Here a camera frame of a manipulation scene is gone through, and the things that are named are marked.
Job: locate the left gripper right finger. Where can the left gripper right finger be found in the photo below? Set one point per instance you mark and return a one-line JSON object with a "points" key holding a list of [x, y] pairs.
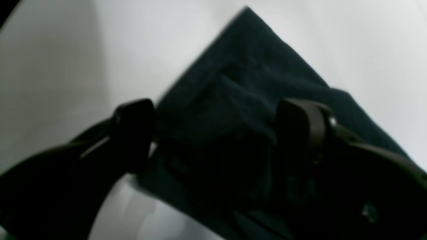
{"points": [[332, 185]]}

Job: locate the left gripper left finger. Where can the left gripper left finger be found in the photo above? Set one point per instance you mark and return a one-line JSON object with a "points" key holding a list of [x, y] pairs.
{"points": [[56, 194]]}

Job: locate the black t-shirt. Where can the black t-shirt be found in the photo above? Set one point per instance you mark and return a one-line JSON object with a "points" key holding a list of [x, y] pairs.
{"points": [[215, 130]]}

